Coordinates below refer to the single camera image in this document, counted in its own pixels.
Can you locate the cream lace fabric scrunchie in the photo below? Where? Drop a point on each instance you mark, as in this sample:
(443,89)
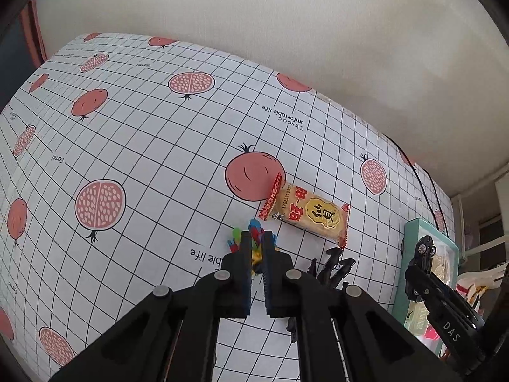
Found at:
(442,266)

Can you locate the cream wooden shelf unit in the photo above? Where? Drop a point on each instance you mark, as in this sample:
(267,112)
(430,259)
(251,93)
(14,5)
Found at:
(481,224)

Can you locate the black toy car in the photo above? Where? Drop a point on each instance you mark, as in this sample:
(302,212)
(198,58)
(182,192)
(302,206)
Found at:
(417,275)

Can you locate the pomegranate grid tablecloth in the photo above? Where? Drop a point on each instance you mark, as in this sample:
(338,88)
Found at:
(127,160)

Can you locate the yellow rice cracker snack packet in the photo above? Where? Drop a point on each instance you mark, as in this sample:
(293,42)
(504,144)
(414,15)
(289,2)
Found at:
(295,205)

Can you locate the black toy transformer figure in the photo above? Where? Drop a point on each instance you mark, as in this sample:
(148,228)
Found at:
(334,271)

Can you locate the teal shallow cardboard box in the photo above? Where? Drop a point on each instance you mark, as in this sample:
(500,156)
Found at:
(414,315)

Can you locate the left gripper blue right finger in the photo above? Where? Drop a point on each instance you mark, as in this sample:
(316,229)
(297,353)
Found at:
(275,264)

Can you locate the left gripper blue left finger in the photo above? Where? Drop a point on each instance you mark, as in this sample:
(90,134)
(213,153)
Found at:
(242,268)

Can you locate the colourful sunflower block toy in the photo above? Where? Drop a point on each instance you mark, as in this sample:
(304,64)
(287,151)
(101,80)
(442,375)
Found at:
(256,232)

